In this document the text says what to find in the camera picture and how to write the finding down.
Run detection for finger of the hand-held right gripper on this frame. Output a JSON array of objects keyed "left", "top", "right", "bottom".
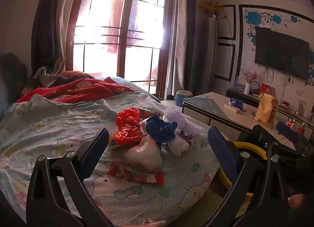
[
  {"left": 276, "top": 121, "right": 307, "bottom": 149},
  {"left": 252, "top": 124, "right": 276, "bottom": 149}
]

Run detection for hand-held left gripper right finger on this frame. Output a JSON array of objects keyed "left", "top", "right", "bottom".
[{"left": 204, "top": 126, "right": 291, "bottom": 227}]

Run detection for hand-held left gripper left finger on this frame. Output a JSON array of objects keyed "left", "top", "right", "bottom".
[{"left": 26, "top": 128, "right": 116, "bottom": 227}]

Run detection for yellow rimmed black trash bin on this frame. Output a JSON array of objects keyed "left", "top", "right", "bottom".
[{"left": 216, "top": 142, "right": 268, "bottom": 199}]

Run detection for red plastic bag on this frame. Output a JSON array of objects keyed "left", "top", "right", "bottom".
[{"left": 115, "top": 107, "right": 143, "bottom": 147}]

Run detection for white foam fruit net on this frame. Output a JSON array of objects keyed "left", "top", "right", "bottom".
[{"left": 167, "top": 136, "right": 192, "bottom": 158}]

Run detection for blue plastic bag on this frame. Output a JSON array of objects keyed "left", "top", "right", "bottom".
[{"left": 145, "top": 115, "right": 178, "bottom": 144}]

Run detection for person's right hand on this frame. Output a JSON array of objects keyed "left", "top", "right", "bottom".
[{"left": 288, "top": 194, "right": 307, "bottom": 209}]

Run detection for person's left hand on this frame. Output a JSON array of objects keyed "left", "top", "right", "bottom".
[{"left": 143, "top": 219, "right": 167, "bottom": 227}]

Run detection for black television cabinet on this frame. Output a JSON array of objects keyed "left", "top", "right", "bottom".
[{"left": 226, "top": 87, "right": 314, "bottom": 141}]

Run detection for yellow paper bag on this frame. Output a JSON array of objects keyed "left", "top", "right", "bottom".
[{"left": 255, "top": 93, "right": 279, "bottom": 130}]

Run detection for white rectangular block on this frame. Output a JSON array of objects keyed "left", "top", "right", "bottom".
[{"left": 224, "top": 104, "right": 242, "bottom": 115}]

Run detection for blue tissue pack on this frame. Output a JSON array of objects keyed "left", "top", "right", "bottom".
[{"left": 229, "top": 98, "right": 245, "bottom": 109}]

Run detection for marble top coffee table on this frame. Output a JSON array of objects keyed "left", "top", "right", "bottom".
[{"left": 182, "top": 92, "right": 298, "bottom": 150}]

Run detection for white plastic bag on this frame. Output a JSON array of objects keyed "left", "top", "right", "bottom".
[{"left": 123, "top": 136, "right": 164, "bottom": 171}]

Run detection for white vase with red flowers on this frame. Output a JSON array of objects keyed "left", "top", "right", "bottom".
[{"left": 243, "top": 70, "right": 260, "bottom": 95}]

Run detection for cartoon printed blanket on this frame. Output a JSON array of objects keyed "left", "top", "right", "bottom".
[{"left": 0, "top": 92, "right": 221, "bottom": 227}]

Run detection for lilac plastic bag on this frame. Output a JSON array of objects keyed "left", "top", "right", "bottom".
[{"left": 162, "top": 107, "right": 195, "bottom": 130}]

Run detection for orange snack wrapper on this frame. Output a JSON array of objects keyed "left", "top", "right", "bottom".
[{"left": 138, "top": 107, "right": 163, "bottom": 120}]

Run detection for red printed blanket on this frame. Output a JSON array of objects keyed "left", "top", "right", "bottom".
[{"left": 17, "top": 71, "right": 137, "bottom": 104}]

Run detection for small blue bin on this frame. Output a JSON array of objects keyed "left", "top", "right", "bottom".
[{"left": 175, "top": 90, "right": 192, "bottom": 108}]

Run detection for standing air conditioner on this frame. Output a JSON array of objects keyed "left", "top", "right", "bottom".
[{"left": 188, "top": 16, "right": 219, "bottom": 96}]

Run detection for beige curtain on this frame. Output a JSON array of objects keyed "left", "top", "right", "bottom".
[{"left": 171, "top": 0, "right": 197, "bottom": 96}]

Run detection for brown framed window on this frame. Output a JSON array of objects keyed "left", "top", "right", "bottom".
[{"left": 66, "top": 0, "right": 180, "bottom": 98}]

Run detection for dark blue curtain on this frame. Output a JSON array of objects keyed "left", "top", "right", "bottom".
[{"left": 31, "top": 0, "right": 74, "bottom": 76}]

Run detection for yellow artificial flowers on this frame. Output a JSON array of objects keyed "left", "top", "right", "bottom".
[{"left": 199, "top": 1, "right": 225, "bottom": 14}]

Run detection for round handled basket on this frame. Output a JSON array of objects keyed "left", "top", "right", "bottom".
[{"left": 250, "top": 81, "right": 261, "bottom": 96}]

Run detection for wall mounted television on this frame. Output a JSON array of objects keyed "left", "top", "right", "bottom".
[{"left": 254, "top": 27, "right": 310, "bottom": 82}]

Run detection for blue flower wall decal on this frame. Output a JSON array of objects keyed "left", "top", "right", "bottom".
[{"left": 242, "top": 8, "right": 303, "bottom": 46}]

